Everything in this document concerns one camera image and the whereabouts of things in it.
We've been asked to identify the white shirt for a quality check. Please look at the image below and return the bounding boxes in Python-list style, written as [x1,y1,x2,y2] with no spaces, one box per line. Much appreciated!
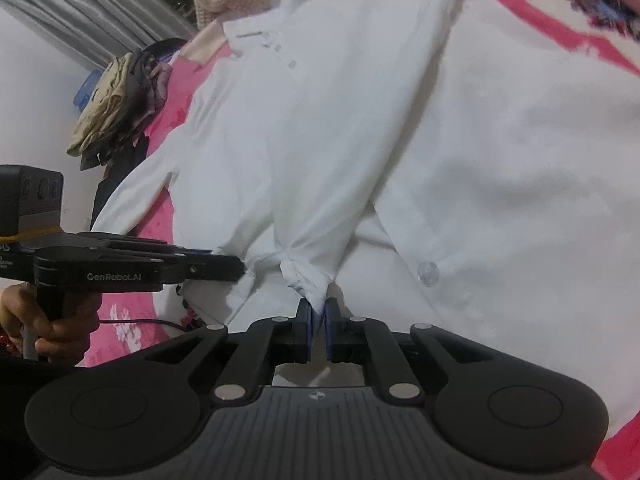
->
[94,0,639,430]

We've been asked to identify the black garment on bed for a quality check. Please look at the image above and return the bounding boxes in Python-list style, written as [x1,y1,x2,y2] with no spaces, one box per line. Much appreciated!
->
[90,134,150,226]

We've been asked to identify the pink floral blanket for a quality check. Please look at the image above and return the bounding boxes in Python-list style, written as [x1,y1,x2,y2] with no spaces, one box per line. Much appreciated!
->
[81,0,640,480]

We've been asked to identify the cream cloth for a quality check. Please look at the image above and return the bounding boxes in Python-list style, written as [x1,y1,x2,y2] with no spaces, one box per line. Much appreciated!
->
[177,20,232,68]

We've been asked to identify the grey curtain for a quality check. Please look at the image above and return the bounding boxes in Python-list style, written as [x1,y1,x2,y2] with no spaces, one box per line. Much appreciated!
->
[1,0,196,67]

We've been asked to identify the blue water jug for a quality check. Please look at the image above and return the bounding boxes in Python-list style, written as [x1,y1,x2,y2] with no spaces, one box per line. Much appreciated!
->
[73,70,103,112]

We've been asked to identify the pile of folded clothes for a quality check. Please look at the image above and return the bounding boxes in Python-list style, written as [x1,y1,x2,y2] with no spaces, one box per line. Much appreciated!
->
[67,38,186,170]

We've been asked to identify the person's left hand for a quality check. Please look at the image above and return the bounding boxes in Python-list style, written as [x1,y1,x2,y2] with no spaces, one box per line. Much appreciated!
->
[1,283,102,366]

